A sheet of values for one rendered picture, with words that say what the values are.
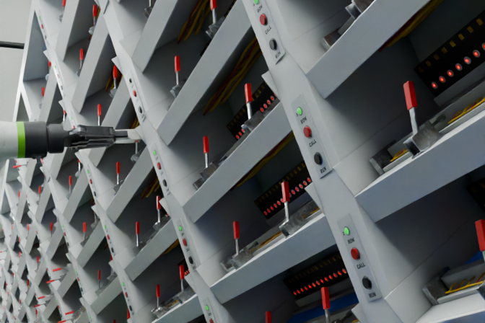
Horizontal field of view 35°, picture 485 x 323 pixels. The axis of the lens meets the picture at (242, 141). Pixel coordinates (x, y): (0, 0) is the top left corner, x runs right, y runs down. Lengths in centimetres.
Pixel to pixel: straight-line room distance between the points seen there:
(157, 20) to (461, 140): 91
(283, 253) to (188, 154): 52
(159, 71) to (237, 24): 57
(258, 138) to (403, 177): 39
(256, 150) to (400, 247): 36
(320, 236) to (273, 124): 19
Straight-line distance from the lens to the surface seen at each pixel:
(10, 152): 195
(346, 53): 102
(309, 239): 123
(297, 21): 114
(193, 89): 152
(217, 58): 139
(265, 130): 126
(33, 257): 452
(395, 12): 93
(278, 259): 135
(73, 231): 312
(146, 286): 239
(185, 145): 177
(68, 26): 239
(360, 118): 112
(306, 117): 112
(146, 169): 194
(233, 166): 142
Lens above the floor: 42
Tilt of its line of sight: 14 degrees up
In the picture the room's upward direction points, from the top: 20 degrees counter-clockwise
